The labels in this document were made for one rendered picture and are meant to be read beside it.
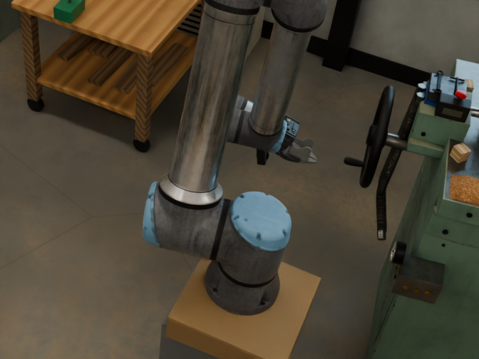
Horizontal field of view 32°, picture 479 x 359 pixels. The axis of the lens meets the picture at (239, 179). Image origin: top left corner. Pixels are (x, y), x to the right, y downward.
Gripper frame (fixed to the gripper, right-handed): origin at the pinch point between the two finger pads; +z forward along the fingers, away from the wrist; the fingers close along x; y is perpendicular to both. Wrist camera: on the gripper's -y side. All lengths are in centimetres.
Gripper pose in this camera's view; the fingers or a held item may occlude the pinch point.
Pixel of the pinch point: (311, 160)
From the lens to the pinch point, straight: 234.2
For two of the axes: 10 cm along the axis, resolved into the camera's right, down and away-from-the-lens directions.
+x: 2.4, -6.7, 7.0
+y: 4.4, -5.7, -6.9
